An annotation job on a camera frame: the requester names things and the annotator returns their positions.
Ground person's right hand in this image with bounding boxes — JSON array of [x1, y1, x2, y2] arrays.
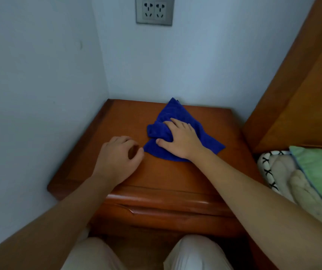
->
[[155, 117, 211, 162]]

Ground person's left hand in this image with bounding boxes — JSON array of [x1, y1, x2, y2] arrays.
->
[[92, 135, 146, 186]]

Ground blue cleaning cloth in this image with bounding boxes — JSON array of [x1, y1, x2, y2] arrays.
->
[[143, 97, 227, 163]]

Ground brown wooden nightstand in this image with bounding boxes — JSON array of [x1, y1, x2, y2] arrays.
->
[[47, 98, 266, 240]]

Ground person's right forearm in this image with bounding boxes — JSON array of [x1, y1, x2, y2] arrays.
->
[[188, 151, 322, 270]]

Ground person's left forearm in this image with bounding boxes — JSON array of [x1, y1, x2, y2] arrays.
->
[[0, 176, 114, 270]]

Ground white black patterned mattress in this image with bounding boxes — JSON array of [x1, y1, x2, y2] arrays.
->
[[256, 150, 291, 194]]

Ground white trousers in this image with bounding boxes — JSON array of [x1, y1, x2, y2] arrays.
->
[[60, 227, 235, 270]]

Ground beige quilted mattress pad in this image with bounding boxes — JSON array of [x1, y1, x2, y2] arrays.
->
[[269, 154, 322, 237]]

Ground wooden bed headboard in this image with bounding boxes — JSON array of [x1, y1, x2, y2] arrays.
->
[[240, 0, 322, 154]]

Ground green bed sheet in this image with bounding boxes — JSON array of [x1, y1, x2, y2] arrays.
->
[[288, 145, 322, 223]]

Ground grey wall socket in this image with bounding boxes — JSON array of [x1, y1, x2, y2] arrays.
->
[[135, 0, 176, 27]]

